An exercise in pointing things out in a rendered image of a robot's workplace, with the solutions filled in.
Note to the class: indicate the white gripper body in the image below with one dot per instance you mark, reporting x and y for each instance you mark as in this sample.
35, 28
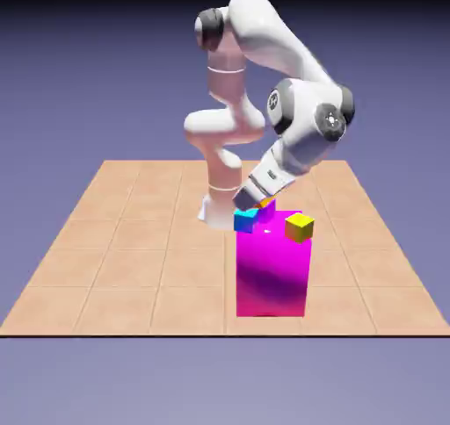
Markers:
267, 184

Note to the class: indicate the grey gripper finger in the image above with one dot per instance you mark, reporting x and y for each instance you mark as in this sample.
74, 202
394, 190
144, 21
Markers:
246, 198

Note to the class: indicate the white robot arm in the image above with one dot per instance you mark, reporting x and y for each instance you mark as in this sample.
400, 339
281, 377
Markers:
260, 35

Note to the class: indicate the small cyan cube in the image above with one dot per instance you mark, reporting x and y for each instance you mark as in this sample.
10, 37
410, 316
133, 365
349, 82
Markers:
244, 221

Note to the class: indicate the small purple cube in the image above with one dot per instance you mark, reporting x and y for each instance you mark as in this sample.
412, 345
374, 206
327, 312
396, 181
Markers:
267, 213

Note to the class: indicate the small yellow cube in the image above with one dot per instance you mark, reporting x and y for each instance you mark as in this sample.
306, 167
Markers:
299, 228

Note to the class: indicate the large magenta box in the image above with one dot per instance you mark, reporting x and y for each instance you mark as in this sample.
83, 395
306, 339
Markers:
272, 277

